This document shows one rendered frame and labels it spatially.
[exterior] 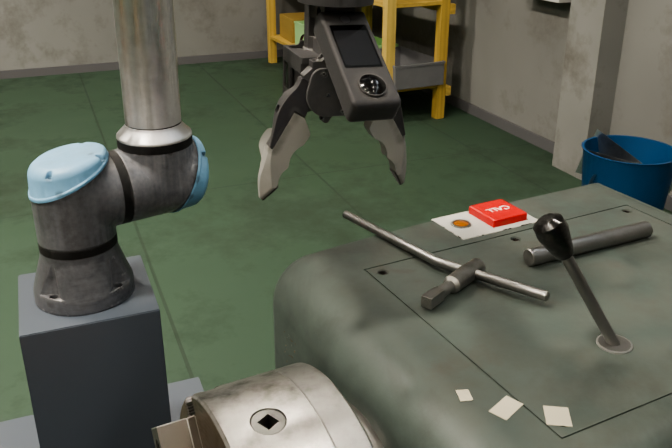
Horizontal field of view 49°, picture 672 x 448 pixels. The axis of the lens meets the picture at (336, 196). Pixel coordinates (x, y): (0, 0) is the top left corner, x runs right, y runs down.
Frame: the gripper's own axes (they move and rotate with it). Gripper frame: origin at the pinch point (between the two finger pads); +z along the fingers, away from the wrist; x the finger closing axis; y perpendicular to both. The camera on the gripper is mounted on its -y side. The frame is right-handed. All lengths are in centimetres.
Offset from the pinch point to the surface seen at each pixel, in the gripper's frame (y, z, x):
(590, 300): -13.3, 8.4, -22.4
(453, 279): 1.2, 12.7, -15.4
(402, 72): 436, 105, -221
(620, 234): 4.6, 12.2, -41.9
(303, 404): -9.7, 16.8, 6.3
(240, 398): -6.5, 17.2, 11.6
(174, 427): -3.4, 21.7, 17.6
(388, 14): 440, 62, -208
